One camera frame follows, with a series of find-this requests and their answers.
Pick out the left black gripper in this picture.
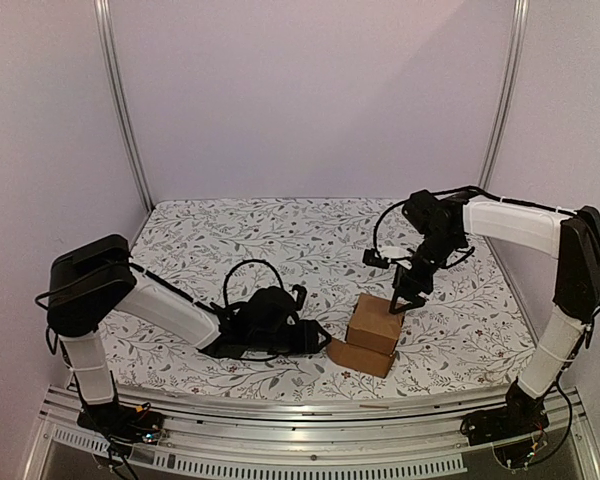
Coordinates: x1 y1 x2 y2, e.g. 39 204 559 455
249 320 332 357

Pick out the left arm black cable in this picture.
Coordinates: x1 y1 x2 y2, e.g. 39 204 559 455
222 258 285 306

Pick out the aluminium front rail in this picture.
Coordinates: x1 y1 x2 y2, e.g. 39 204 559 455
23 386 600 479

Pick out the brown cardboard box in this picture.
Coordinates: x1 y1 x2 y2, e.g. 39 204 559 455
327 293 405 379

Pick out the left aluminium frame post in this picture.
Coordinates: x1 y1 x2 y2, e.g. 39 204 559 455
93 0 155 213

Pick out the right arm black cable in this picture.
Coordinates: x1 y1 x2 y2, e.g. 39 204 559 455
371 185 576 256

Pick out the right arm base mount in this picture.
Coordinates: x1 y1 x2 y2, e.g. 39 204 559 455
460 381 549 446

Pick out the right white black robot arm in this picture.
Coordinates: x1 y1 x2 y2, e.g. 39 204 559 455
372 186 600 436

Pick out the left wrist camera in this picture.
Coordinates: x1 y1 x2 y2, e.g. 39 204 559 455
292 284 307 312

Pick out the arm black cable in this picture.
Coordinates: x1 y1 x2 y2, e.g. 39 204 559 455
222 258 285 306
371 185 576 256

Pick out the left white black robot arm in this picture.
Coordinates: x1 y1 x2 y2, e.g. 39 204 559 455
34 234 332 434

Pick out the right aluminium frame post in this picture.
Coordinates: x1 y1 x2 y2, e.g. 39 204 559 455
478 0 530 189

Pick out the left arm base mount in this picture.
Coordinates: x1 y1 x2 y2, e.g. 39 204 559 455
77 391 165 444

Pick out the floral patterned table mat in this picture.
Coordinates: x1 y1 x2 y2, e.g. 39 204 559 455
77 197 550 401

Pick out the aluminium frame post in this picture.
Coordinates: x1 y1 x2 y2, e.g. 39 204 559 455
478 0 530 189
93 0 155 213

